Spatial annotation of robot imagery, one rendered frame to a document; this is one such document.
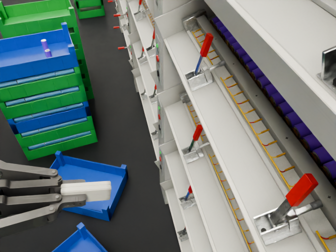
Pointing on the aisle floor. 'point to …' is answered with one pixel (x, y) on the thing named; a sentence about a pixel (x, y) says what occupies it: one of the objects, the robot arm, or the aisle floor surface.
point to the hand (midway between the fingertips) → (86, 192)
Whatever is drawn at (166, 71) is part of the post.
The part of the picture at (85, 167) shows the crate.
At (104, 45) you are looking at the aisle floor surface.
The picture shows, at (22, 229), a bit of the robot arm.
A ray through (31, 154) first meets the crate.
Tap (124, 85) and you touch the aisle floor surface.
